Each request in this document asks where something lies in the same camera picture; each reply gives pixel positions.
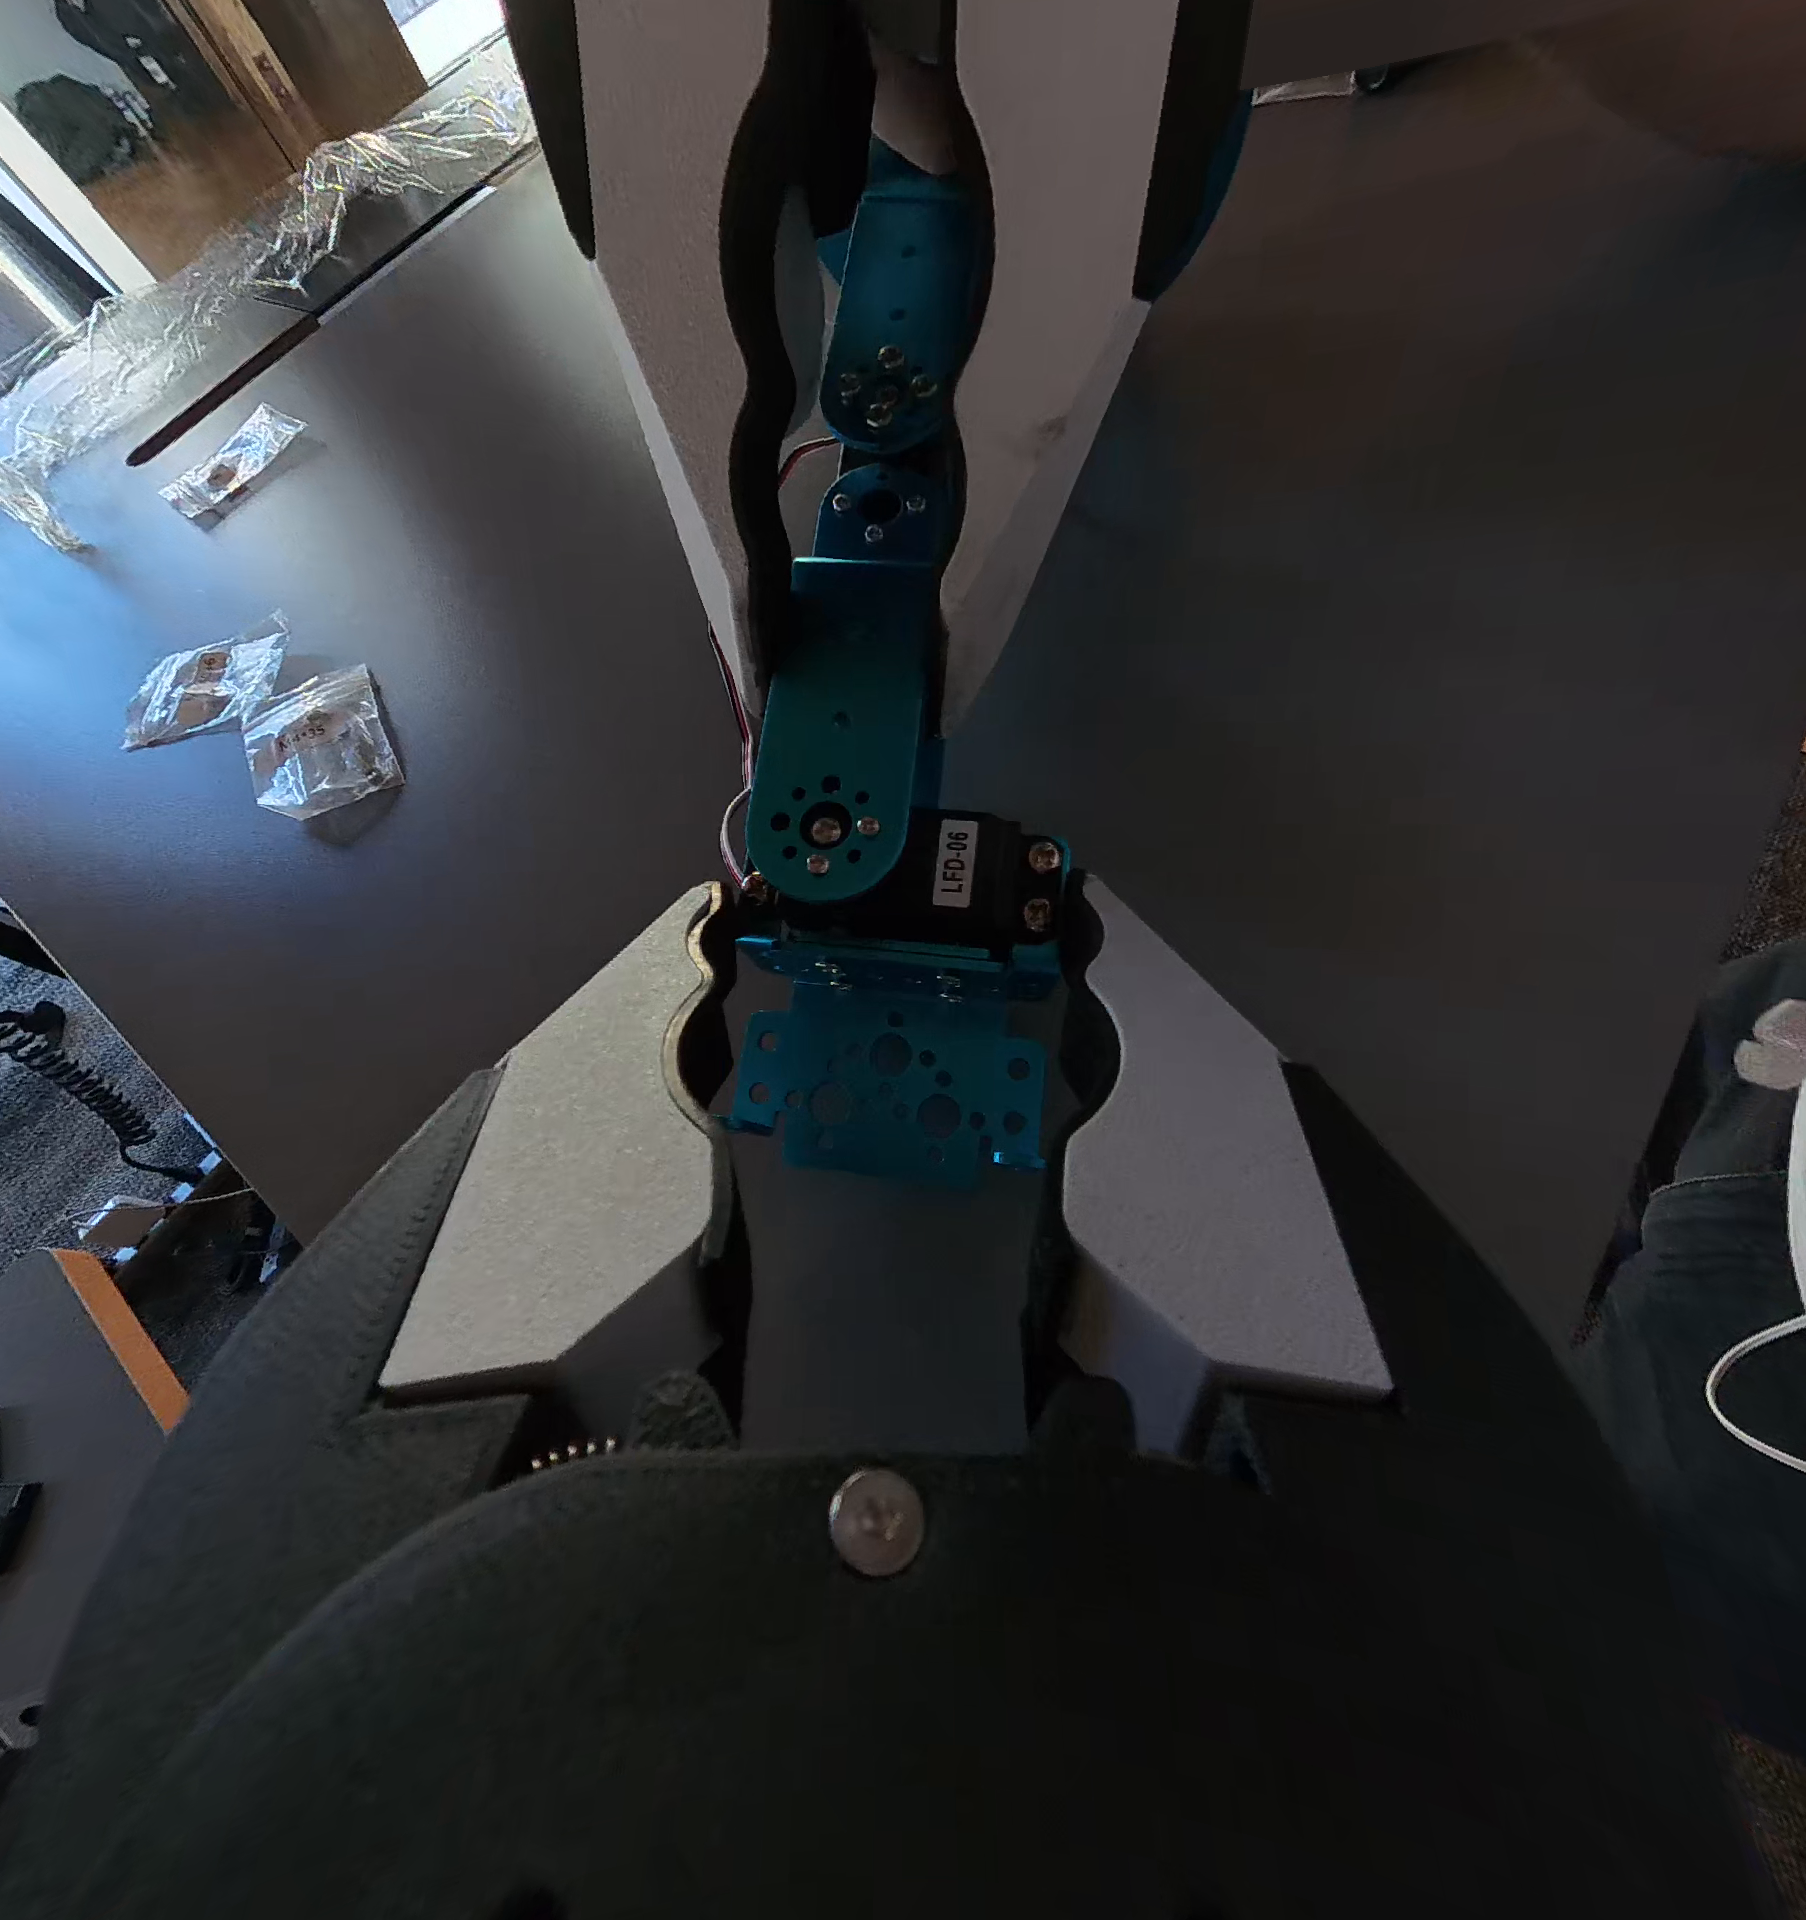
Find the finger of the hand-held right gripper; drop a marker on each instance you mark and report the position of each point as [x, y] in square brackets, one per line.
[1068, 224]
[649, 224]

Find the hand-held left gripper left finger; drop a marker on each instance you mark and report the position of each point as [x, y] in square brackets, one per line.
[574, 1218]

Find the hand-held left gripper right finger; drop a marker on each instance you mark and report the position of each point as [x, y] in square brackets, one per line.
[1219, 1218]

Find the blue toy robot arm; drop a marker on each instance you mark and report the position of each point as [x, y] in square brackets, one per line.
[856, 677]

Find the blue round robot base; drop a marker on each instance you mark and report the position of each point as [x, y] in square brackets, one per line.
[1228, 172]

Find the grey desk orange edge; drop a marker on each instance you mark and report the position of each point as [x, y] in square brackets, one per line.
[33, 1352]

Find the crumpled clear plastic wrap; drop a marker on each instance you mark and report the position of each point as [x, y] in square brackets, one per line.
[378, 164]

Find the small clear screw bag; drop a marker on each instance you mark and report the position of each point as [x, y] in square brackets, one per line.
[327, 745]
[235, 466]
[196, 686]

